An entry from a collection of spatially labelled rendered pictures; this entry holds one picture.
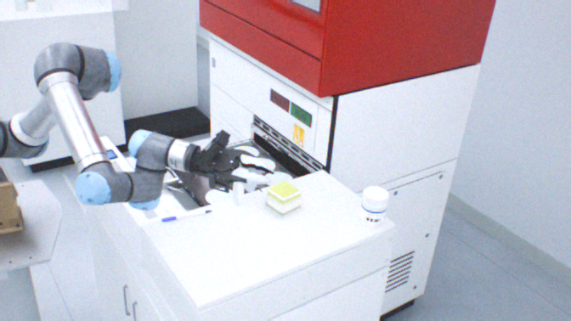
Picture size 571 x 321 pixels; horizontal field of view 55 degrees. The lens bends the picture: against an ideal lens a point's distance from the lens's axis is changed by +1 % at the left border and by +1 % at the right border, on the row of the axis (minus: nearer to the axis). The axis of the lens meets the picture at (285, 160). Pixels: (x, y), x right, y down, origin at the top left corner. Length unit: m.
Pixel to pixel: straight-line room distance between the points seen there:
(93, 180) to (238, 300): 0.43
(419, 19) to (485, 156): 1.57
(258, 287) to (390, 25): 0.88
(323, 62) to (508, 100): 1.66
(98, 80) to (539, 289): 2.38
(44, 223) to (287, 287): 0.81
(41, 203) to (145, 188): 0.63
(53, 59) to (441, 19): 1.18
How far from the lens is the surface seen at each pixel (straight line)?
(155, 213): 1.58
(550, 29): 2.93
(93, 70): 1.56
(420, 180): 2.19
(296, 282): 1.42
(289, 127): 1.90
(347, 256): 1.50
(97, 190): 1.29
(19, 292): 1.97
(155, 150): 1.36
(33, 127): 1.80
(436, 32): 1.90
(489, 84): 3.15
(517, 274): 3.17
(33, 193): 2.00
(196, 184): 1.80
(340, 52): 1.63
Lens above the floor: 1.87
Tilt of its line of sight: 30 degrees down
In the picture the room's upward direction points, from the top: 4 degrees clockwise
